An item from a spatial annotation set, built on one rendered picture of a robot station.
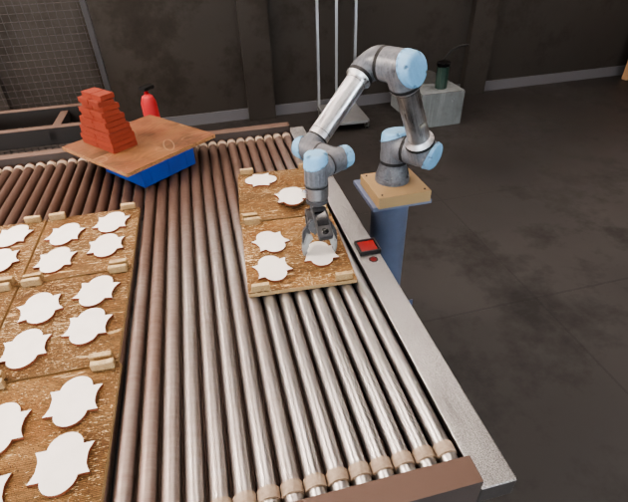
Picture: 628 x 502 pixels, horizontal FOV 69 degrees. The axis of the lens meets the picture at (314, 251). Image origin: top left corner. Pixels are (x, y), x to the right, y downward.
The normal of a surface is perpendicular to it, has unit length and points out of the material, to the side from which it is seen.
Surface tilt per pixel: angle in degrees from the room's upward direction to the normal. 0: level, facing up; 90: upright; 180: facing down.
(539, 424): 0
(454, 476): 0
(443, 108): 90
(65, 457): 0
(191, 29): 90
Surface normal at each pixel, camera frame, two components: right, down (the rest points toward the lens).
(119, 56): 0.25, 0.57
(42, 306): -0.03, -0.80
